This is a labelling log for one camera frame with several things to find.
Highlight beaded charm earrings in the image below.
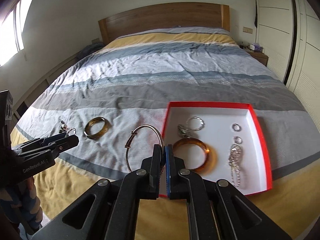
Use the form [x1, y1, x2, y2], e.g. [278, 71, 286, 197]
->
[59, 120, 76, 137]

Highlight dark olive jade bangle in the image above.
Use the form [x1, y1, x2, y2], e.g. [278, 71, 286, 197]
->
[84, 116, 110, 140]

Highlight amber translucent bangle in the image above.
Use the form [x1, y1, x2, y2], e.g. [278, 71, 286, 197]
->
[173, 138, 217, 174]

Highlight thin silver bangle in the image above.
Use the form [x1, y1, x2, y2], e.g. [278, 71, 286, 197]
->
[124, 124, 165, 172]

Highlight rhinestone and pearl necklace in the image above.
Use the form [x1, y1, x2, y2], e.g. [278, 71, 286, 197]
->
[228, 142, 244, 188]

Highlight patterned sleeve forearm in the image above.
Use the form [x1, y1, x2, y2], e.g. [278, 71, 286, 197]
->
[1, 177, 43, 239]

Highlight low wooden side cabinet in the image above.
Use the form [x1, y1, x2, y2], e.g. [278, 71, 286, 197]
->
[10, 55, 83, 128]

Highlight red shallow box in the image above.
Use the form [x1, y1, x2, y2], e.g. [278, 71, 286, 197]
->
[162, 101, 272, 195]

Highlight striped duvet cover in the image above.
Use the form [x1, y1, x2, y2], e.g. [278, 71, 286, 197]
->
[11, 27, 319, 239]

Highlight dark clothes pile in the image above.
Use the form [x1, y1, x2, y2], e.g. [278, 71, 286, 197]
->
[76, 42, 105, 61]

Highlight window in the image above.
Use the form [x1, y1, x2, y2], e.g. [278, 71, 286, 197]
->
[1, 0, 33, 65]

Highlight wooden headboard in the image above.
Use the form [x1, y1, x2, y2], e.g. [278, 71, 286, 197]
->
[98, 2, 231, 45]

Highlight wooden nightstand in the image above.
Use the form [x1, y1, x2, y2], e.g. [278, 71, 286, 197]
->
[246, 49, 268, 66]

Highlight tissue box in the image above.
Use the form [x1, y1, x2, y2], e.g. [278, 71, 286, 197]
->
[248, 43, 263, 52]

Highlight white wardrobe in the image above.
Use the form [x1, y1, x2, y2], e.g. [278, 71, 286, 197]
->
[255, 0, 319, 126]

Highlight wall switch plate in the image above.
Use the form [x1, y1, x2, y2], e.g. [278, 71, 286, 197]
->
[242, 27, 253, 34]

